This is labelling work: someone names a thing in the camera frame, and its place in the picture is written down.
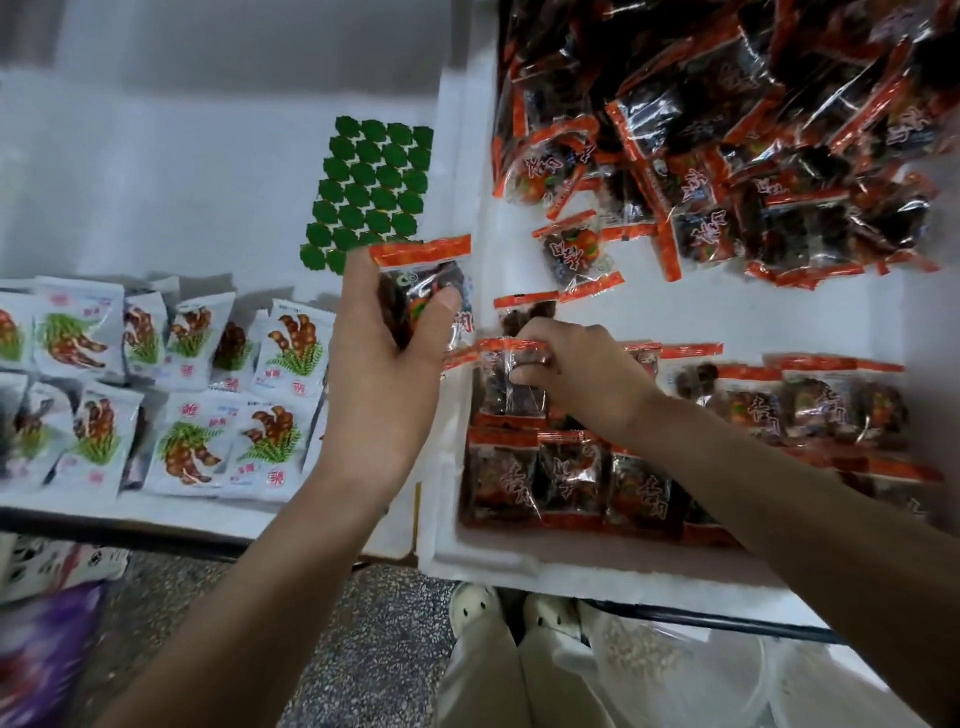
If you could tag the dark red snack packet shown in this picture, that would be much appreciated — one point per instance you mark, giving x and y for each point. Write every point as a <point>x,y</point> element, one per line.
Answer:
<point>428,285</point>
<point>510,378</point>

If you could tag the pile of dark red packets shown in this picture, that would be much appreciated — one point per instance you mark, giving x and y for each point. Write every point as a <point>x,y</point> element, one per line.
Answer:
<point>705,120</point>

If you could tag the white foam box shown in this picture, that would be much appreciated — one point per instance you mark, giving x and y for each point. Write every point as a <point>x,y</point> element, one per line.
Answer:
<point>180,150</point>
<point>840,300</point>

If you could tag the person's right hand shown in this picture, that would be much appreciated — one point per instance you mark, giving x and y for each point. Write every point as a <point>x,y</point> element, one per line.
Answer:
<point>588,375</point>

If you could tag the person's left forearm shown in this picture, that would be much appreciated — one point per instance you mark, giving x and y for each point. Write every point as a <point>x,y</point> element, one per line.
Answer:
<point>240,623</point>

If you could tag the person's right white shoe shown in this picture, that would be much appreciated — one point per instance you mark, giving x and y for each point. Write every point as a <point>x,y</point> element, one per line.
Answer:
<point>552,612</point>

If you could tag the person's left white shoe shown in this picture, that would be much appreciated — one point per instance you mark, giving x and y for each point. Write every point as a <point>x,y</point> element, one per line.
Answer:
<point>473,608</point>

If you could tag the green leaf-pattern sheet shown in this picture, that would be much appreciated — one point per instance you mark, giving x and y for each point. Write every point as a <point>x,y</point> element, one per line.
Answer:
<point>368,192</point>

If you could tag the white red printed carton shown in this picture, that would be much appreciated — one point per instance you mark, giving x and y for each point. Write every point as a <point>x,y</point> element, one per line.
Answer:
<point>60,567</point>

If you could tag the person's white shoe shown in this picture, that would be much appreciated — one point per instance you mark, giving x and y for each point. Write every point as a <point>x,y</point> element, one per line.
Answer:
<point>552,612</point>
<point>473,608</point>

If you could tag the person's right forearm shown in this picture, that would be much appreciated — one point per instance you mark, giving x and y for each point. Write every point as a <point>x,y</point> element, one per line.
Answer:
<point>803,540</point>

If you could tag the person's beige trousers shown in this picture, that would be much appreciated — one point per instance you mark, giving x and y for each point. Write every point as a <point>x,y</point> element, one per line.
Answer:
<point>495,683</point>

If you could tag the purple packet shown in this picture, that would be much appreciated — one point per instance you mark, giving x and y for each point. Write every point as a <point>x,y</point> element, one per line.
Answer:
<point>45,653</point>

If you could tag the pile of white printed packets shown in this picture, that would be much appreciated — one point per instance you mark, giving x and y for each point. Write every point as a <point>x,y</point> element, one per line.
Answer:
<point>180,405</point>

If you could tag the person's left hand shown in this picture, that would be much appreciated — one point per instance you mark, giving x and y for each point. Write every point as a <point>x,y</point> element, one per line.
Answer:
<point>378,402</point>

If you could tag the clear round plastic tub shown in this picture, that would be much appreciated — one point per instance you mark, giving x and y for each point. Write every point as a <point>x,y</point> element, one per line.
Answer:
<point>675,675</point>

